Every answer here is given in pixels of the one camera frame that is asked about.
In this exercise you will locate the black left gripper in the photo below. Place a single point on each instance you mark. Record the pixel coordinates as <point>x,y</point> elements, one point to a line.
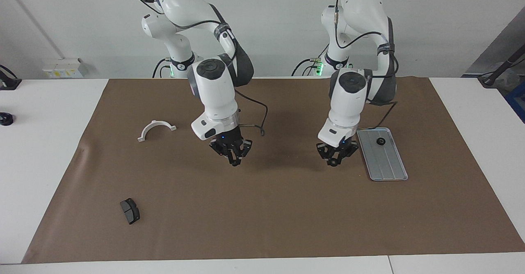
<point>339,150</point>

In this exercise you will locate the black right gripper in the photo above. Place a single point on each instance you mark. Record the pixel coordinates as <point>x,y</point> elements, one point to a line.
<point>229,144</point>

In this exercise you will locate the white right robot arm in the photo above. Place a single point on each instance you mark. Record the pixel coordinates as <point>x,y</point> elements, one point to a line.
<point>213,89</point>

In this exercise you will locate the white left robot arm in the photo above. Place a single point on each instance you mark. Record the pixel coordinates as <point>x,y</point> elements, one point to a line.
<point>348,97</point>

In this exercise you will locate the silver metal tray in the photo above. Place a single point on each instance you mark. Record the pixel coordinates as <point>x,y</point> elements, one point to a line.
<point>385,163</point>

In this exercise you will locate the brown table mat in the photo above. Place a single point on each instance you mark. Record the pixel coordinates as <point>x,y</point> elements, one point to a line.
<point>266,216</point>

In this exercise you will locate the white semicircular plastic clamp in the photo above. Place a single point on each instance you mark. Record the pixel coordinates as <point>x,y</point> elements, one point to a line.
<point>156,122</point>

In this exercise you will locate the thick dark brake pad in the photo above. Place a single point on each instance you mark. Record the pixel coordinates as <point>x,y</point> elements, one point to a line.
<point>130,212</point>

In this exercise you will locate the black stand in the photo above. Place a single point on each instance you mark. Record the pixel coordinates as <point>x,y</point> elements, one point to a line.
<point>490,79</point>

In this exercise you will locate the blue crate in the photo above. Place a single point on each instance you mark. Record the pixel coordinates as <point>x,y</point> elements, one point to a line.
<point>519,101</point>

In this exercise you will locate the black round knob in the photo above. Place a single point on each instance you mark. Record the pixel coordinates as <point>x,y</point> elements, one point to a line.
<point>5,119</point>

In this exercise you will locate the white wall socket box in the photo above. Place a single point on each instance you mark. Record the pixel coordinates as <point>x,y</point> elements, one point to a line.
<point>61,69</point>

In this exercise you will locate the black table clamp mount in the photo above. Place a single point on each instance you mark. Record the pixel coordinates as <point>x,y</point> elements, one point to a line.
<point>8,83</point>

